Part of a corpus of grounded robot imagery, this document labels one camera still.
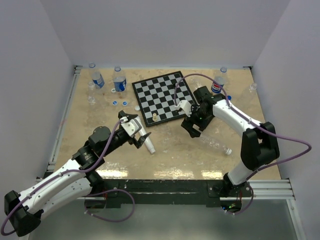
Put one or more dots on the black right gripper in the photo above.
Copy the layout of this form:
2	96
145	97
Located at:
188	125

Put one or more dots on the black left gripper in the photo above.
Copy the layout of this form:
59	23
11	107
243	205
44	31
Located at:
138	143

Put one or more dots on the Pepsi labelled bottle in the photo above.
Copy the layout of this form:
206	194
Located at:
220	79

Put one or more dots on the crushed clear bottle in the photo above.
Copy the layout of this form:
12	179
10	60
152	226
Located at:
247	95

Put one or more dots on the clear bottle without label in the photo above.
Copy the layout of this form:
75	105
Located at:
195	83

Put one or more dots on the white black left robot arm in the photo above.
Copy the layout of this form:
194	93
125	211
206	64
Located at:
78	177

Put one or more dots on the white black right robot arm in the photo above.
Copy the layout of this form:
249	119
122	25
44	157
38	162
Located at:
259	146

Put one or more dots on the clear unlabelled plastic bottle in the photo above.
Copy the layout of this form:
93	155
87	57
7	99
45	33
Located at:
91	100

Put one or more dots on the standing Pepsi bottle right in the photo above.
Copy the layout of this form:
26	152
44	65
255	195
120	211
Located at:
119	81

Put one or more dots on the standing pepsi bottle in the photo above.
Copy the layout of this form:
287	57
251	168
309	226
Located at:
96	75
119	81

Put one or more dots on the standing Pepsi bottle left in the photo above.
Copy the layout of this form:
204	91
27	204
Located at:
96	75

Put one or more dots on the white toy microphone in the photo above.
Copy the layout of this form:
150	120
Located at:
148	143

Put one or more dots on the cream chess piece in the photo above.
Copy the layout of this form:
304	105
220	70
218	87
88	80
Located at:
154	117

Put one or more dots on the black and silver chessboard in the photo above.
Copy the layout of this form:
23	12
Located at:
156	95

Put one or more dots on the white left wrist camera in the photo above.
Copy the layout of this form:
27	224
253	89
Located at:
131	126

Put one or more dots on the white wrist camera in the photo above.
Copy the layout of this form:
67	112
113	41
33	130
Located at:
131	126
184	106

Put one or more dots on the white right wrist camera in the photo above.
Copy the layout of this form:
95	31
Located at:
184	106

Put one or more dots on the small clear bottle near wall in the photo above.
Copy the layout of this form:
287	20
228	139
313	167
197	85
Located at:
91	88

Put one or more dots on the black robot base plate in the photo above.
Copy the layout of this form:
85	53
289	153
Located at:
211	193

